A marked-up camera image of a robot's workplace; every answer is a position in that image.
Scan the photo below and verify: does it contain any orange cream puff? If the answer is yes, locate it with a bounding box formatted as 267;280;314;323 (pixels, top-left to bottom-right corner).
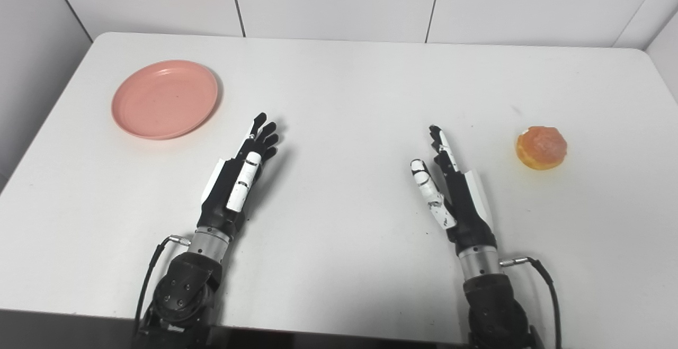
516;126;568;171

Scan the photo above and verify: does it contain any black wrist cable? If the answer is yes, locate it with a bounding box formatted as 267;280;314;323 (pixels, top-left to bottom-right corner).
133;236;192;334
499;256;563;349

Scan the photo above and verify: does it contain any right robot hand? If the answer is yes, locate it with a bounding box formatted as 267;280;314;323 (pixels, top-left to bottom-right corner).
410;124;498;256

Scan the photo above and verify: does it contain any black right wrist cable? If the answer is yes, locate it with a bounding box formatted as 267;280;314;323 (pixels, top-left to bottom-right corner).
499;256;563;349

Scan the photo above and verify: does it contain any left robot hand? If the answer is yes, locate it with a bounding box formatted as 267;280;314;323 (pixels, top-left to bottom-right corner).
200;112;280;241

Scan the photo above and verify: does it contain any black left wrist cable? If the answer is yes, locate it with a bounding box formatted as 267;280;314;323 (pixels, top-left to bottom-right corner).
133;236;192;334

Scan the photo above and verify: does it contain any pink plate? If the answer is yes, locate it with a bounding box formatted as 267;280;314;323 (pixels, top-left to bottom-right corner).
111;60;219;141

